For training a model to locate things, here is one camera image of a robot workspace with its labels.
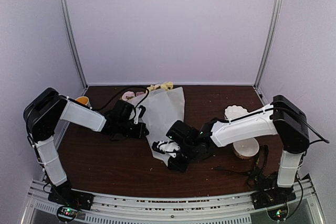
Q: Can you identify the white wrapping paper sheet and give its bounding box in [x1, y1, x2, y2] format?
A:
[128, 86, 186, 167]

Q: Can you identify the black strap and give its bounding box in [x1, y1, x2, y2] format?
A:
[212, 145, 270, 183]

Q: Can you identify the aluminium corner post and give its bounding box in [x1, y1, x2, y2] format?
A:
[254, 0, 283, 90]
[60, 0, 88, 89]

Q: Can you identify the plain white round bowl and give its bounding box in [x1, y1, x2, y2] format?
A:
[233, 138, 259, 160]

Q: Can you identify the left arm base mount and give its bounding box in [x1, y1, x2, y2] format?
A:
[47, 180, 94, 223]

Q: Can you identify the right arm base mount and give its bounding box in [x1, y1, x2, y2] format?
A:
[247, 173, 297, 222]

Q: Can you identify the large yellow flower bunch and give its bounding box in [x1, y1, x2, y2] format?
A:
[147, 81, 174, 92]

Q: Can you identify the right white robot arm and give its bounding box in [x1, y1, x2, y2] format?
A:
[166, 95, 310, 204]

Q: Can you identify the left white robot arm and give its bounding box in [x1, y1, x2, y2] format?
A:
[23, 88, 149, 205]

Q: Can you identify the pink flower stem two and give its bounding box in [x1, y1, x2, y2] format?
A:
[121, 91, 144, 101]

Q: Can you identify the aluminium front rail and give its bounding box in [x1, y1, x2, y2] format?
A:
[22, 176, 326, 224]

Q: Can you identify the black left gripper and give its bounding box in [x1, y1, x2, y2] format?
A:
[118, 119, 149, 138]

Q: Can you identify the patterned white mug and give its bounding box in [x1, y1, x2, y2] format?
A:
[75, 96, 92, 109]

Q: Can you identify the left aluminium corner post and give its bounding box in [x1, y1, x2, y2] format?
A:
[60, 0, 88, 89]

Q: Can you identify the white scalloped bowl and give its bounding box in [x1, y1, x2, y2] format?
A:
[224, 105, 248, 120]

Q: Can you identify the right aluminium corner post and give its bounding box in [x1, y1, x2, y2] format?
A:
[254, 0, 283, 90]

